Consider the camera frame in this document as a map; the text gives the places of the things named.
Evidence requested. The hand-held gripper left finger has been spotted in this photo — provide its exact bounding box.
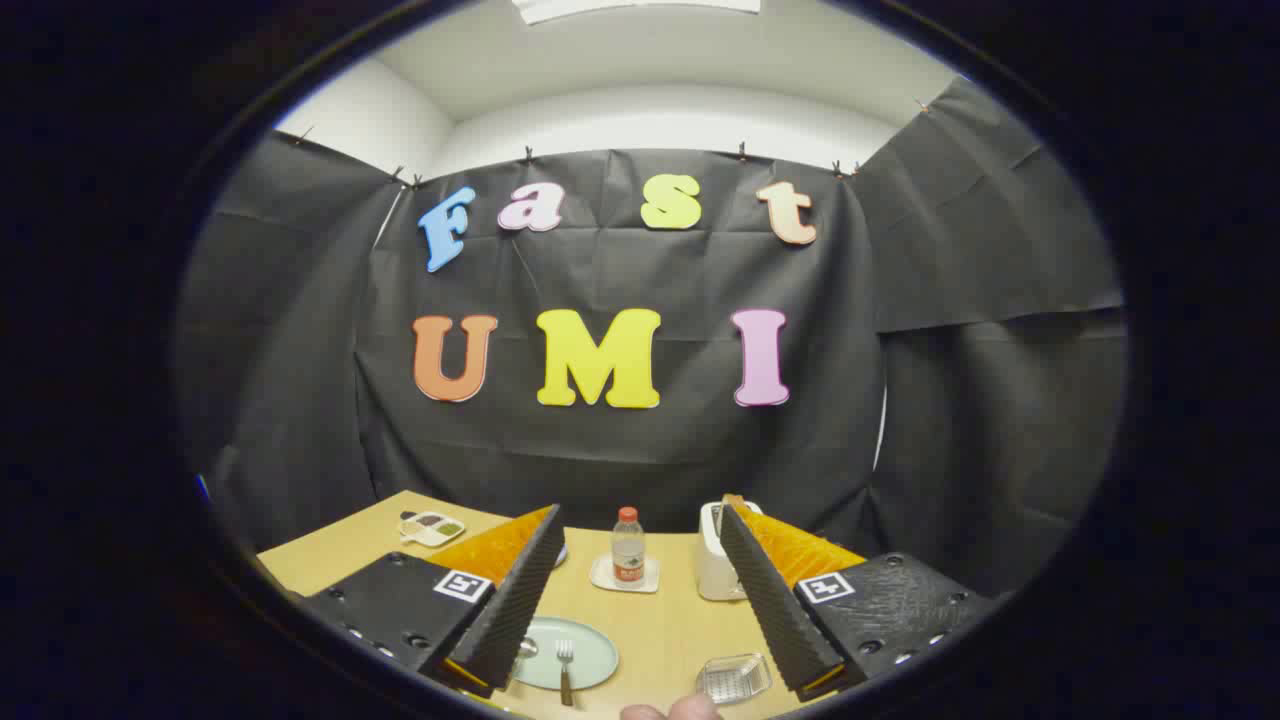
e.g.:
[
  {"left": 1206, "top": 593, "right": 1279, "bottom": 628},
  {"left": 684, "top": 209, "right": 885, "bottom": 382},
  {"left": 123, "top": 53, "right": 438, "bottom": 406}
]
[{"left": 300, "top": 504, "right": 567, "bottom": 699}]

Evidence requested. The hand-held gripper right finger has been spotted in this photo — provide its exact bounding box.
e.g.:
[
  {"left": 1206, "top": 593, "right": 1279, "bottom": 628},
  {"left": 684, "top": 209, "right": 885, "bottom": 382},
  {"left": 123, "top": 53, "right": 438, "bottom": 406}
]
[{"left": 719, "top": 502, "right": 999, "bottom": 700}]

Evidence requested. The white toaster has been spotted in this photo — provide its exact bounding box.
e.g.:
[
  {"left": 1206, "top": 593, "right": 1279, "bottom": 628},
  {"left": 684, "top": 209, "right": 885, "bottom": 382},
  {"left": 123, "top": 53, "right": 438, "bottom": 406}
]
[{"left": 697, "top": 500, "right": 766, "bottom": 601}]

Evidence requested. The white square coaster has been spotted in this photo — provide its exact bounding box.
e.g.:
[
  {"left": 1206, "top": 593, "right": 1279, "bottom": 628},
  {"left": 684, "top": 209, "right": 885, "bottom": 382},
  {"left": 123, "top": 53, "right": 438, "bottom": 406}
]
[{"left": 589, "top": 555, "right": 661, "bottom": 594}]

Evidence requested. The light green round plate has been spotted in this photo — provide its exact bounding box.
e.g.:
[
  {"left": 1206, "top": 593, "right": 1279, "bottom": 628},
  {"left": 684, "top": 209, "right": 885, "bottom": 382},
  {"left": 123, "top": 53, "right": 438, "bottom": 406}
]
[{"left": 512, "top": 616, "right": 619, "bottom": 691}]

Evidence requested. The white divided sauce dish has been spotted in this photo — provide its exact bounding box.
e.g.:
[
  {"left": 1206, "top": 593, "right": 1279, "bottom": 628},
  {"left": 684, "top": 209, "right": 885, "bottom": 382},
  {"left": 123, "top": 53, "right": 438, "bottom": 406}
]
[{"left": 399, "top": 511, "right": 466, "bottom": 548}]

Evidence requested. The clear water bottle red cap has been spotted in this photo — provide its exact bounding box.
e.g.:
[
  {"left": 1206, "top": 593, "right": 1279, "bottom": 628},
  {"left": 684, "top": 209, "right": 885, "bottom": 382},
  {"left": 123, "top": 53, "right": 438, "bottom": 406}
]
[{"left": 611, "top": 507, "right": 646, "bottom": 584}]

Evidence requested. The ceiling light panel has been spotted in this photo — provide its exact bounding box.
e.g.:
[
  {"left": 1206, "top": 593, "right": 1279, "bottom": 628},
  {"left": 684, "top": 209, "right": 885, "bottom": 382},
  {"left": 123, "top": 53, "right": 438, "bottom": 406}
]
[{"left": 512, "top": 0, "right": 763, "bottom": 25}]

